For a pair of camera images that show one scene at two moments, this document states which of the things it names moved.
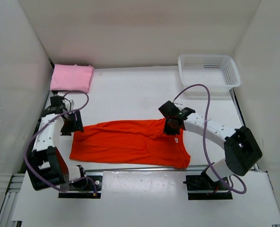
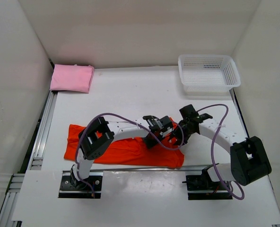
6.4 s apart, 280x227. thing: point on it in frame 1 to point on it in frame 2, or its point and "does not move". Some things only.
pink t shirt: [72, 77] does not move
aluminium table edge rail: [158, 170] does not move
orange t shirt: [137, 142] does not move
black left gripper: [77, 126] to [151, 144]
